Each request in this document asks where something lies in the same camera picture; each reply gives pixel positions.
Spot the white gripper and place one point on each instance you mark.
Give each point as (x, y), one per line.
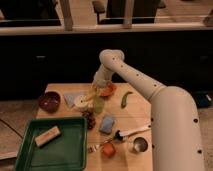
(102, 77)

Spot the yellow banana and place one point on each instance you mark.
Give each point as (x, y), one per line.
(91, 94)

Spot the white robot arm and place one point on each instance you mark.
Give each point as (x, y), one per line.
(175, 128)

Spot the green cup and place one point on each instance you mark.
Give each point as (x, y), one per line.
(98, 104)

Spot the metal cup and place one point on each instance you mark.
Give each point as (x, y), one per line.
(140, 144)

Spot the orange bowl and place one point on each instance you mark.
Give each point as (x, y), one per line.
(108, 90)

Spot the green chili pepper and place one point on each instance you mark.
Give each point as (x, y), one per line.
(124, 99)

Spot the grey cloth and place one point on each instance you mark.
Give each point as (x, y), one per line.
(70, 97)

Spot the brown grape bunch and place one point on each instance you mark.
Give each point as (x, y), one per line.
(91, 122)

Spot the blue sponge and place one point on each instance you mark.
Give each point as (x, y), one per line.
(107, 124)

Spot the dark red bowl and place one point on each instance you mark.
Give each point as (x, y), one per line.
(49, 101)

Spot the orange cube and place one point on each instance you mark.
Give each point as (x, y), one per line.
(108, 150)

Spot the wooden block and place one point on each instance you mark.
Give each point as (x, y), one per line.
(47, 136)

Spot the green plastic tray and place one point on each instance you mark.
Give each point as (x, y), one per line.
(67, 152)

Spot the blue black device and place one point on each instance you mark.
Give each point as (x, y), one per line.
(203, 100)

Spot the white handled brush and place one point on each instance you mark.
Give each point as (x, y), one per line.
(120, 135)

